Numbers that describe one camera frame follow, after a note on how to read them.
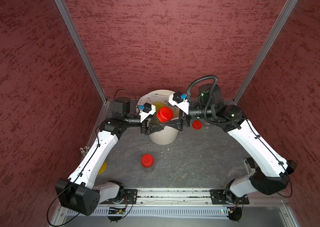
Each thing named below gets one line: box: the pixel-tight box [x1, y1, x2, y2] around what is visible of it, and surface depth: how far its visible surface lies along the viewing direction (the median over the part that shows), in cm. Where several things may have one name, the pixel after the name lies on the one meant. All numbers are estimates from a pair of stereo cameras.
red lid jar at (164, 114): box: [149, 106, 174, 125], surface depth 59 cm
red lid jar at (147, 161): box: [141, 153, 155, 173], surface depth 77 cm
